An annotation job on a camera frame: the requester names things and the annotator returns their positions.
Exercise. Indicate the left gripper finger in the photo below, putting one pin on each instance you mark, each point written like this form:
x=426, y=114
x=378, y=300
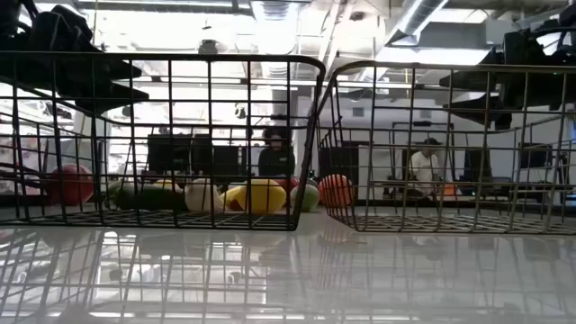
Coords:
x=112, y=99
x=112, y=69

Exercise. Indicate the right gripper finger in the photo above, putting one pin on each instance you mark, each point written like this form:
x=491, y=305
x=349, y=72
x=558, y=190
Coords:
x=472, y=80
x=492, y=110

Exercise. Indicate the red apple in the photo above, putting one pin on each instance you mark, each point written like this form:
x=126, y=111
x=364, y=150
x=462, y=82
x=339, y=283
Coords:
x=69, y=184

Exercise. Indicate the dark green zucchini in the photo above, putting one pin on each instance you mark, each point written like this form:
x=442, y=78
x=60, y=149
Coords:
x=150, y=198

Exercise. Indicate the light green mango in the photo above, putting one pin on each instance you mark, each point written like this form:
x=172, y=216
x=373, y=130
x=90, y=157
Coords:
x=309, y=198

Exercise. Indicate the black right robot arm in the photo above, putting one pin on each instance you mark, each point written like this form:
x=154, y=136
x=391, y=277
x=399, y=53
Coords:
x=568, y=18

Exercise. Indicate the black computer monitor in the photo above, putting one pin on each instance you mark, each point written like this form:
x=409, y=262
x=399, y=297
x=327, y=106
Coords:
x=535, y=155
x=168, y=153
x=477, y=164
x=201, y=153
x=227, y=158

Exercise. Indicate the person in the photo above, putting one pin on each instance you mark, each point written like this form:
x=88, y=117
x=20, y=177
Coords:
x=275, y=157
x=425, y=166

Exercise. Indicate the small orange background object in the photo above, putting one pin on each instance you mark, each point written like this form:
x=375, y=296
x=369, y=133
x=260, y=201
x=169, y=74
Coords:
x=450, y=190

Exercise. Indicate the white garlic bulb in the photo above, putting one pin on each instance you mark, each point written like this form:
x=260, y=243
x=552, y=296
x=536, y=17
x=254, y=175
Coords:
x=200, y=196

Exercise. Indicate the black cabinet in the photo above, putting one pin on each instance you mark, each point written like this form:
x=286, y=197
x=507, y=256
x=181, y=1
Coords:
x=339, y=157

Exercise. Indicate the red tomato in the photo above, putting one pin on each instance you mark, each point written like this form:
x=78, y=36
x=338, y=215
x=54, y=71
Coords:
x=288, y=182

